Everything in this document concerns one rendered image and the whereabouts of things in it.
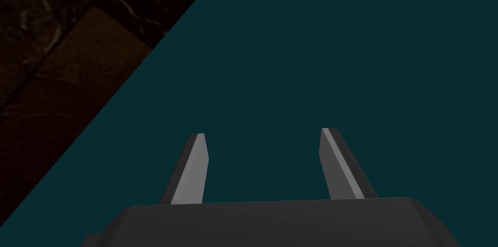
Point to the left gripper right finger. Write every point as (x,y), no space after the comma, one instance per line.
(343,173)

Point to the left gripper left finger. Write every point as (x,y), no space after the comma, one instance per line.
(189,177)

